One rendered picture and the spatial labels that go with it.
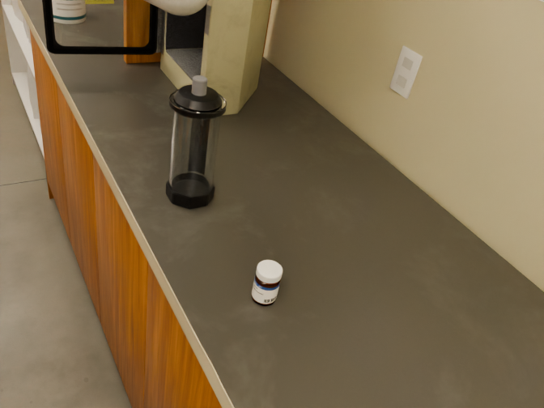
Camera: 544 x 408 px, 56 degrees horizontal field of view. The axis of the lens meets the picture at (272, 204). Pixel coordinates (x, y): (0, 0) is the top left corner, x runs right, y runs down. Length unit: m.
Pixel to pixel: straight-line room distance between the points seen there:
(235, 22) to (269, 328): 0.78
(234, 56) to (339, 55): 0.36
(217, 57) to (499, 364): 0.94
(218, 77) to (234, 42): 0.10
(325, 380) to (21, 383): 1.32
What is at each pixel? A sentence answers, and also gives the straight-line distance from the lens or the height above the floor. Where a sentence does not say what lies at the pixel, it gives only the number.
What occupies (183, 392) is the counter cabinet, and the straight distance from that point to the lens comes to 1.13.
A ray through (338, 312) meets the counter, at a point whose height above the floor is 0.94.
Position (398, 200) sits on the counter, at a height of 0.94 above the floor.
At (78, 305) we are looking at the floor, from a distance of 2.16.
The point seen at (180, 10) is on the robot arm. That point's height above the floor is 1.34.
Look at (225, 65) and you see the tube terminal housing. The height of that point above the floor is 1.09.
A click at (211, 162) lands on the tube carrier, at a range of 1.04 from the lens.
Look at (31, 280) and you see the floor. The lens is 2.28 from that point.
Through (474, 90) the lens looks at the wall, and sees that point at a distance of 1.25.
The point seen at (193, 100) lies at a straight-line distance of 0.97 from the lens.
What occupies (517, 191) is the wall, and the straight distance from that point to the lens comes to 1.22.
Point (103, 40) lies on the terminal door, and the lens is 1.61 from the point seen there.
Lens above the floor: 1.61
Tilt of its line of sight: 36 degrees down
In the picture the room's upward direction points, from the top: 12 degrees clockwise
